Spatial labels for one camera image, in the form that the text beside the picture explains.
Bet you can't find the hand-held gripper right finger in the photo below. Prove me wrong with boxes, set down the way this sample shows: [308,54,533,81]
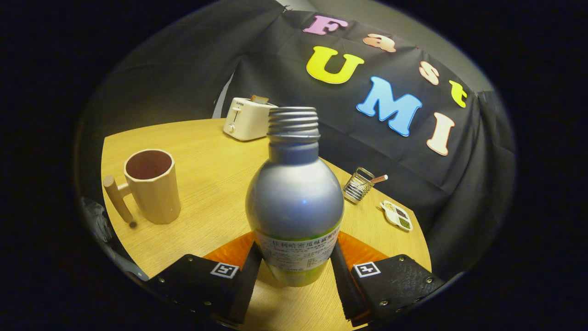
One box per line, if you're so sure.
[330,231,446,328]

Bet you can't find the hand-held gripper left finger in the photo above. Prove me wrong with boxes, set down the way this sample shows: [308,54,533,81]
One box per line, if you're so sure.
[147,231,263,325]

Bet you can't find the grey metal bottle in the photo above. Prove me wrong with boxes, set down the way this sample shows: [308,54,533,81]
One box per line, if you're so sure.
[245,107,345,288]

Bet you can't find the beige cup with wooden handle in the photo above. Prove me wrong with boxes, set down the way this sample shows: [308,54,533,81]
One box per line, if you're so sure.
[102,148,181,229]

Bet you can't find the white divided seed dish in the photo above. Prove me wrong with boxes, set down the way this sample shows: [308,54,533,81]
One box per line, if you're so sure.
[380,200,413,232]

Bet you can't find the wooden table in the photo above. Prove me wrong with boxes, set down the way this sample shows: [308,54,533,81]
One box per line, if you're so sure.
[101,119,432,331]

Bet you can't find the cream toaster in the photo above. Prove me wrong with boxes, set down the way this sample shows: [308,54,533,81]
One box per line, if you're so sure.
[223,97,278,141]

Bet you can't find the metal wire holder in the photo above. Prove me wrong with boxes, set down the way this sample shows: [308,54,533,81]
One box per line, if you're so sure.
[343,167,375,205]

